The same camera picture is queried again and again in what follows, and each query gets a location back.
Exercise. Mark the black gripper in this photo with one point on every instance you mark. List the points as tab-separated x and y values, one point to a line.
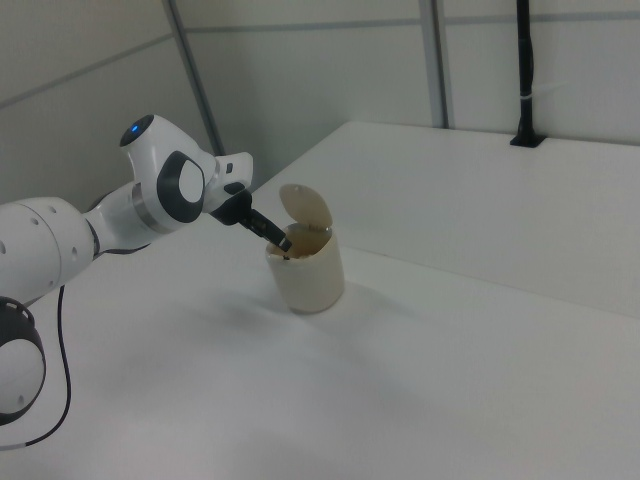
232	212

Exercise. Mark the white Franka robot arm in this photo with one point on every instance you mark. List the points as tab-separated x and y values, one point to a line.
40	240

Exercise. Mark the small white lidded bin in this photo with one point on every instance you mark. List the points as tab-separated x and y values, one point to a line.
310	285

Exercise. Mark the black pole with base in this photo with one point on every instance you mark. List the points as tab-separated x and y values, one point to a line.
525	60

